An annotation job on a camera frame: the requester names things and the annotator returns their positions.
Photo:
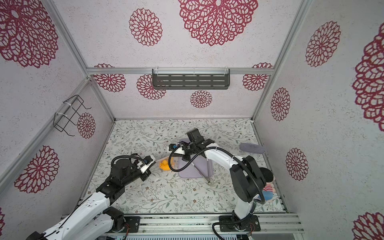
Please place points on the grey fabric glasses case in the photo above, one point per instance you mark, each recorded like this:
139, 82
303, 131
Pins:
252, 148

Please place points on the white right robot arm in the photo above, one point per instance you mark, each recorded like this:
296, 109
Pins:
247, 177

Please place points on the black wire wall rack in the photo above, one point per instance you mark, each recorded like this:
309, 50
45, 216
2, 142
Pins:
65, 117

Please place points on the grey slotted wall shelf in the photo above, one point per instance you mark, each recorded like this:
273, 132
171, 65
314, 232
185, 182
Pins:
191, 80

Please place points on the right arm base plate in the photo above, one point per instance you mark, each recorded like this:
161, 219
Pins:
232, 224

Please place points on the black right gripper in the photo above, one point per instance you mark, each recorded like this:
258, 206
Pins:
197, 142

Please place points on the white silicone tongs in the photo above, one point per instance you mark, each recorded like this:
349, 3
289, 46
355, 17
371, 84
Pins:
207, 179

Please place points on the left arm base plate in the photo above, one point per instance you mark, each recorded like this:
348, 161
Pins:
128, 224

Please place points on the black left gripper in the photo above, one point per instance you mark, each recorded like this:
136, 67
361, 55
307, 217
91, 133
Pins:
146, 174

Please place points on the lavender plastic tray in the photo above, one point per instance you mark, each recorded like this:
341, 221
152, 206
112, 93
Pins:
203, 164

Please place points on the clear resealable bag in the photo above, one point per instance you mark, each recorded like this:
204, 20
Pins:
165, 158

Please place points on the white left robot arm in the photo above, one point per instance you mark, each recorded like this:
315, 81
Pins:
96, 214

